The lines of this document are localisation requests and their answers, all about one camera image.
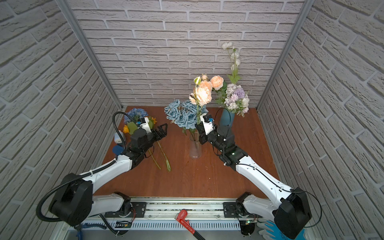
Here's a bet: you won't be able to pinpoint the clear ribbed glass vase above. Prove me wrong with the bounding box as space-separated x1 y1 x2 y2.
189 131 202 159

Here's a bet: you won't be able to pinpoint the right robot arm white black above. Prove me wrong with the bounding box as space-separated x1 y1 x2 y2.
196 122 312 240

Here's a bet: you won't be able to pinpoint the white tape roll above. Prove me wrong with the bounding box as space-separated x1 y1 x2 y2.
114 131 126 145

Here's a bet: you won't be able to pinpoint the orange small flower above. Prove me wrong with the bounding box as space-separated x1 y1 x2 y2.
123 125 130 134

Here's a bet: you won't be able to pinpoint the blue handled pliers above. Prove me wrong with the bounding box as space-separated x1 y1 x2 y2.
74 223 107 240

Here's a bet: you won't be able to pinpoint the dusty blue hydrangea flower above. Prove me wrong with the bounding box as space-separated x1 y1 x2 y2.
164 99 208 133

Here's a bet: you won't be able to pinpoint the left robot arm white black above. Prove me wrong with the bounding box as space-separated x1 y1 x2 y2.
36 117 168 236

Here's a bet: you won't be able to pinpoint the aluminium mounting rail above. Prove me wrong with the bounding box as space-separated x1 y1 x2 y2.
58 196 310 232

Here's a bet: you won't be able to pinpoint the pink white hydrangea bouquet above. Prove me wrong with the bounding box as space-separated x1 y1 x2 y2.
218 84 250 117

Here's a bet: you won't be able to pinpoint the blue work glove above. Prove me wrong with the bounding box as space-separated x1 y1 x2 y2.
265 221 306 240

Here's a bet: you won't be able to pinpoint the peach rose flower stem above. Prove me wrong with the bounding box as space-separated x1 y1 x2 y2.
210 76 224 91

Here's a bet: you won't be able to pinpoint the small pink rose stem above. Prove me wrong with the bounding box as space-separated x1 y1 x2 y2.
189 74 213 124

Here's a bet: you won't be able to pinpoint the red pipe wrench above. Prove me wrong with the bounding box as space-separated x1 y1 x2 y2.
176 209 205 240

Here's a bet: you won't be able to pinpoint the white poppy flower stem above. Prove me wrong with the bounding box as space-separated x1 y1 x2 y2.
222 42 241 84

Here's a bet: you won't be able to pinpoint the blue ceramic vase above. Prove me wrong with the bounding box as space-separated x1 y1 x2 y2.
220 109 235 128

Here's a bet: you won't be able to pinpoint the orange sunflower stem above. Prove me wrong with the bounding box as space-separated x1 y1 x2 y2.
148 116 157 129

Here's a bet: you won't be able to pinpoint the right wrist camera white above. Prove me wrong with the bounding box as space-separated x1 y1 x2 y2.
200 113 214 136

